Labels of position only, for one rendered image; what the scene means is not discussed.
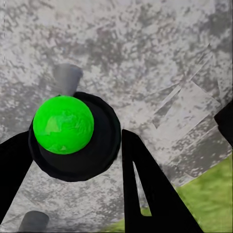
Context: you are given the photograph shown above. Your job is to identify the insectifuge atomizer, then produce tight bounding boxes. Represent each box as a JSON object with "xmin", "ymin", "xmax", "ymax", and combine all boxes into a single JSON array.
[{"xmin": 28, "ymin": 64, "xmax": 122, "ymax": 183}]

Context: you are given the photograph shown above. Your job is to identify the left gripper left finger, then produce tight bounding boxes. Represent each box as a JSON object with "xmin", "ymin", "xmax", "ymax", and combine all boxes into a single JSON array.
[{"xmin": 0, "ymin": 131, "xmax": 33, "ymax": 225}]

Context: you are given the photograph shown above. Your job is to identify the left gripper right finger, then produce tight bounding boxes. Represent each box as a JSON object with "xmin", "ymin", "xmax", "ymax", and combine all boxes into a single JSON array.
[{"xmin": 121, "ymin": 129, "xmax": 203, "ymax": 233}]

